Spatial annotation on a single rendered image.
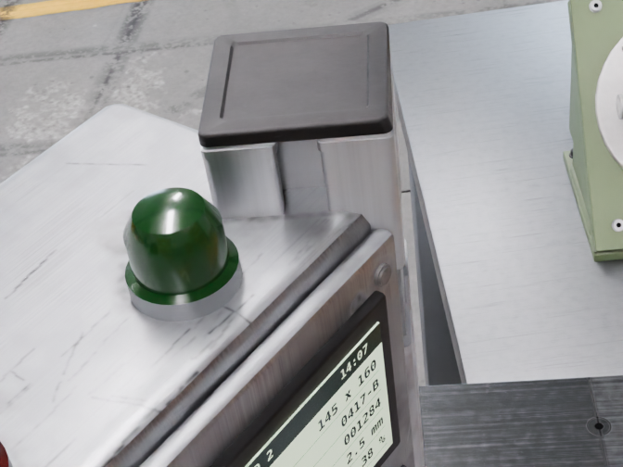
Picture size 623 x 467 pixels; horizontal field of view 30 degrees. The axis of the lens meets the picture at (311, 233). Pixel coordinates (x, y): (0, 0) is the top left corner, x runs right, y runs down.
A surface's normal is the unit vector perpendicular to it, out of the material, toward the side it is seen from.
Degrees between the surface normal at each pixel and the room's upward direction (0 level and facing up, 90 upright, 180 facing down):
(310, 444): 90
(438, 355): 90
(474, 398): 0
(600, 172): 49
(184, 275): 90
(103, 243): 0
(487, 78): 0
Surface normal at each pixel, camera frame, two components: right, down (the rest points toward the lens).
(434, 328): 0.07, 0.64
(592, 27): -0.07, -0.02
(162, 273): -0.15, 0.65
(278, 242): -0.11, -0.76
